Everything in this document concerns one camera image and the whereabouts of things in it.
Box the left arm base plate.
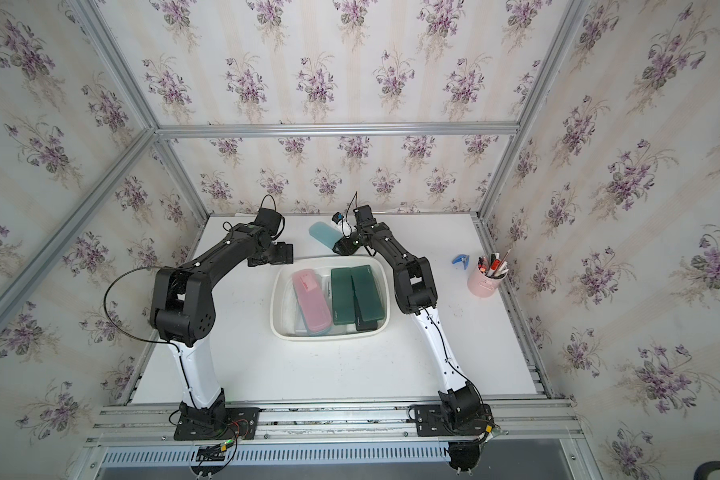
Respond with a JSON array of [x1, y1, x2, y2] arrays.
[[168, 407, 261, 441]]

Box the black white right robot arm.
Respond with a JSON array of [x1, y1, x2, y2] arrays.
[[336, 215, 495, 435]]

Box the pens in cup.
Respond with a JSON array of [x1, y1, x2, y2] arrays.
[[477, 252, 509, 280]]

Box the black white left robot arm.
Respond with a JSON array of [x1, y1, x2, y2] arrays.
[[150, 220, 293, 428]]

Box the pink pencil case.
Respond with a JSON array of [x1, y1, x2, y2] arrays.
[[291, 269, 332, 331]]

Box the dark green pencil case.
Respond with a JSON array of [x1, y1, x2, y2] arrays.
[[350, 265, 386, 322], [330, 267, 355, 326]]

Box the white plastic storage box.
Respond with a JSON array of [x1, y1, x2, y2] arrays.
[[270, 256, 391, 342]]

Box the teal pencil case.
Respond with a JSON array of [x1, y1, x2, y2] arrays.
[[308, 221, 343, 250], [304, 326, 332, 337]]

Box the pink pen cup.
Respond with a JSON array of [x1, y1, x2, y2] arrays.
[[467, 267, 502, 298]]

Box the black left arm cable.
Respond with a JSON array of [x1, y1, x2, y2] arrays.
[[102, 266, 175, 346]]

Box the blue staple remover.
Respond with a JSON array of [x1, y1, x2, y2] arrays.
[[451, 254, 470, 270]]

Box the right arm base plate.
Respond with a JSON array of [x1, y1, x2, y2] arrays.
[[407, 404, 496, 438]]

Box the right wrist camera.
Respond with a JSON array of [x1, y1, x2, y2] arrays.
[[353, 205, 377, 230]]

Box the black pencil case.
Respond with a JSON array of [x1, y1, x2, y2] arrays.
[[355, 319, 379, 333]]

